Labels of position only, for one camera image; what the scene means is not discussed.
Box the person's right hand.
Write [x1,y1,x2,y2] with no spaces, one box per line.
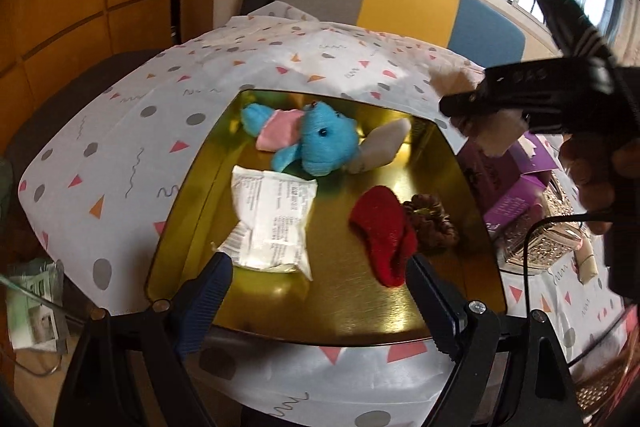
[559,132,621,235]

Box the blue plush toy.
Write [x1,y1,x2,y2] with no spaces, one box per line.
[241,102,358,178]

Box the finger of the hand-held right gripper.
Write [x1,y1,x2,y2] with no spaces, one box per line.
[439,57,618,132]

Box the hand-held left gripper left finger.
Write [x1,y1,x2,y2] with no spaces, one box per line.
[55,252,234,427]

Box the white plastic packet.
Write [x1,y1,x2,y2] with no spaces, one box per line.
[211,164,318,280]

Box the small white knit mitten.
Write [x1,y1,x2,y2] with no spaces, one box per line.
[347,118,412,174]

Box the red knit hat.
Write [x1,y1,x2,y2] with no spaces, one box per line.
[348,186,418,288]

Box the ornate gold tissue box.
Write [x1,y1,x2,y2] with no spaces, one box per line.
[497,172,587,275]

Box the gold metal tray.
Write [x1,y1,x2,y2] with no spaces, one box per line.
[145,89,508,348]

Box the brown pine cone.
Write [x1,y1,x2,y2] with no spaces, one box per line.
[402,193,460,250]

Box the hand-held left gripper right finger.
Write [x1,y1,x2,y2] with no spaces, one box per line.
[406,253,586,427]

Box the purple carton box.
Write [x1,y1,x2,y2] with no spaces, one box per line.
[457,132,563,235]

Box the patterned plastic tablecloth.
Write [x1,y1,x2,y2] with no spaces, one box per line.
[17,2,631,427]

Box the beige patterned curtain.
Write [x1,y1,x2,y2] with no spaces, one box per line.
[607,0,640,70]

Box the white fluffy plush toy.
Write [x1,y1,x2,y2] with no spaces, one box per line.
[429,69,532,158]

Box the green white plastic bag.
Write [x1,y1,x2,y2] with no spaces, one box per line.
[5,257,68,353]

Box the beige gauze roll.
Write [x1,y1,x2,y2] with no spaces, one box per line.
[574,234,599,284]

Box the black cable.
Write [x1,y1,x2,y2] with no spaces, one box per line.
[520,212,616,288]

